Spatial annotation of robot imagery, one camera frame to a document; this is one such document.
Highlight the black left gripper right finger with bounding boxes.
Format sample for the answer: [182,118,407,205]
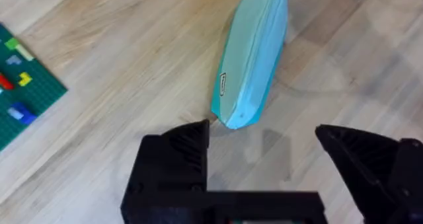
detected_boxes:
[314,124,423,224]

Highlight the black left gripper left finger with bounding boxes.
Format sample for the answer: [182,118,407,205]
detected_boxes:
[120,119,211,224]

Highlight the turquoise soft zip bag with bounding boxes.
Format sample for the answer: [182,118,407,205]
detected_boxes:
[211,0,289,130]

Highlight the green board with toy blocks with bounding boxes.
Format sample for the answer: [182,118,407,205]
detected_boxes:
[0,22,69,151]

